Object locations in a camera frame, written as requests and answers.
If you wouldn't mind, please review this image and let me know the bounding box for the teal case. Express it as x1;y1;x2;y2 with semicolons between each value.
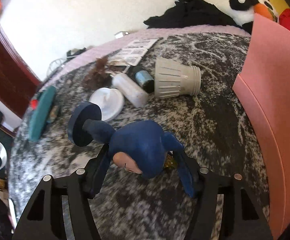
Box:
28;85;56;142

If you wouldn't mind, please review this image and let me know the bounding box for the white ribbed plastic cup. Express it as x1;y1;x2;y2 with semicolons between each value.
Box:
154;57;201;98

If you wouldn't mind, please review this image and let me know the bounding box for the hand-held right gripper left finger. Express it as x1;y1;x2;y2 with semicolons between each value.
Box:
12;145;110;240

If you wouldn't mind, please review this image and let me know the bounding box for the pink cardboard box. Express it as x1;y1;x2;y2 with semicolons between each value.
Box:
232;13;290;240

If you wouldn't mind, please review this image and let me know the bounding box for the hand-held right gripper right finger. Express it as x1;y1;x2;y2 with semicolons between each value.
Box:
175;150;273;240

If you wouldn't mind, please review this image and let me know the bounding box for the white cylinder container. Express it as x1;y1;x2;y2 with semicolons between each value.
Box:
112;73;149;108

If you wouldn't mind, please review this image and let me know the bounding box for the black white penguin plush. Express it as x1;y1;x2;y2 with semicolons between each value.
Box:
229;0;277;34

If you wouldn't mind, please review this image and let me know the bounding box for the white cable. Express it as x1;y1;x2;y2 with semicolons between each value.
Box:
46;58;66;77

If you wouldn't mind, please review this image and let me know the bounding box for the blue metallic tube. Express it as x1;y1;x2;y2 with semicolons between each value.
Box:
134;70;155;93

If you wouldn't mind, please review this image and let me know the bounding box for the dark wooden door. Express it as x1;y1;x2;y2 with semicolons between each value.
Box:
0;0;41;118

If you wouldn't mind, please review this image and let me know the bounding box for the black cloth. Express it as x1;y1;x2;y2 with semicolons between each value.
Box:
144;0;238;29

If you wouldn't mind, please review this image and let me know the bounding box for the brown dried plant clump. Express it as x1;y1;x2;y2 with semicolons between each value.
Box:
84;56;109;89

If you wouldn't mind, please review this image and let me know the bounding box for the blue figurine with round base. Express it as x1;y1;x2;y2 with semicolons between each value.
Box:
68;102;185;180

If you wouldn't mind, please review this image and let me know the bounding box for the small black device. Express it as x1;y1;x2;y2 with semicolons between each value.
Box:
67;47;94;58

